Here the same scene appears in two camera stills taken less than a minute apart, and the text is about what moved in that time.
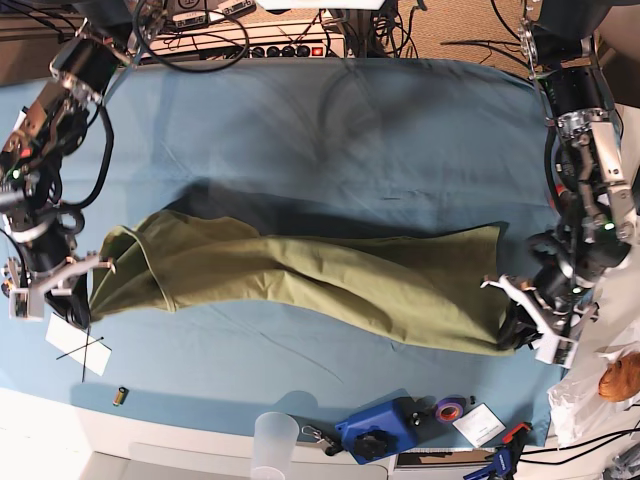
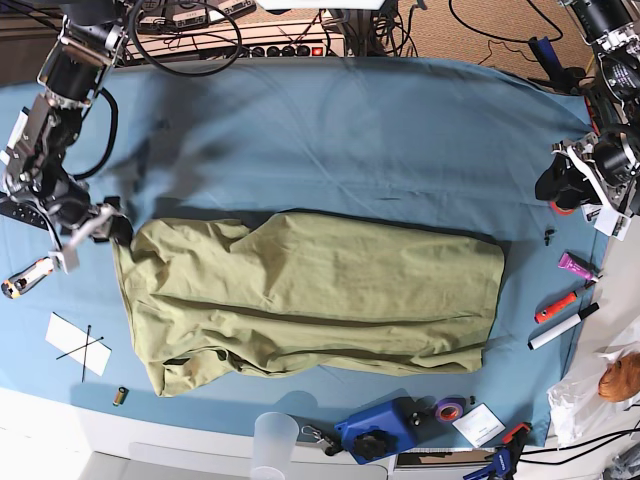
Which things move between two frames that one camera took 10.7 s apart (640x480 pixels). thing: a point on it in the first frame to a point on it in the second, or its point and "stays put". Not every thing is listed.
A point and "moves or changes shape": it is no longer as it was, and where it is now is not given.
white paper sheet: x=78 y=344 stays put
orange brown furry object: x=621 y=379 stays put
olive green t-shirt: x=434 y=288 moves or changes shape
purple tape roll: x=450 y=410 stays put
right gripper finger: x=75 y=307 to x=118 y=227
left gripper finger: x=521 y=328 to x=554 y=179
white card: x=479 y=425 stays put
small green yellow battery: x=120 y=396 stays put
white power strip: x=293 y=40 stays put
